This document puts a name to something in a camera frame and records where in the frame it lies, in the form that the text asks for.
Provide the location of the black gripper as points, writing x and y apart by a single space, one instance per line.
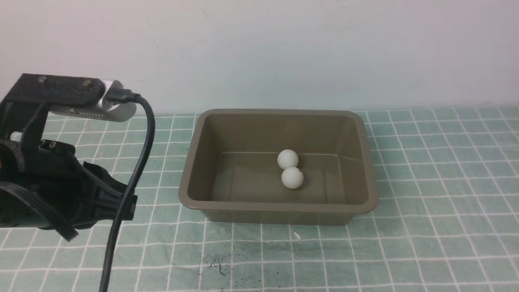
55 185

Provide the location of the white ping-pong ball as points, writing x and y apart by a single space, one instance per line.
292 178
287 159

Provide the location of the white ping-pong ball front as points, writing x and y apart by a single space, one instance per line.
292 178

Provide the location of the olive green plastic bin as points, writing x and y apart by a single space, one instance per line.
231 173

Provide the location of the teal checkered table cloth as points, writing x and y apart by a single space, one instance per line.
447 219

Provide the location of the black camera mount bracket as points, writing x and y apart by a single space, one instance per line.
26 106

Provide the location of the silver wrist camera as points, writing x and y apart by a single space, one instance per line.
103 110

